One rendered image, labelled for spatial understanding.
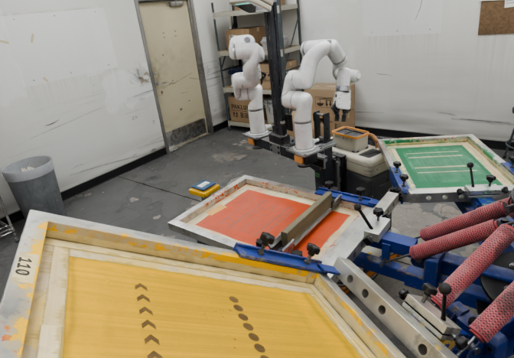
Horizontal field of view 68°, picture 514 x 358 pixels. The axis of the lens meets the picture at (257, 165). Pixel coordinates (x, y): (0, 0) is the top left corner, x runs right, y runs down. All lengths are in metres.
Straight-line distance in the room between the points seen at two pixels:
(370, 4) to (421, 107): 1.45
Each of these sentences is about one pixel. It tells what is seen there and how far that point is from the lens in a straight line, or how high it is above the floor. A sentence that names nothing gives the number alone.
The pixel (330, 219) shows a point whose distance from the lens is 1.80.
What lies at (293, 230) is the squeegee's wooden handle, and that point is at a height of 1.05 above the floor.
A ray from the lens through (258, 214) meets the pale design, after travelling 1.87.
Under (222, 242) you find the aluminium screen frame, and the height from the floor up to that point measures 0.99.
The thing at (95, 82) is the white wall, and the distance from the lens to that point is 5.12.
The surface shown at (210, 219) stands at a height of 0.96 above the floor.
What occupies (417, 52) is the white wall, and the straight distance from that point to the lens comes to 5.27.
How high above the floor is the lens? 1.89
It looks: 23 degrees down
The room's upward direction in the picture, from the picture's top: 7 degrees counter-clockwise
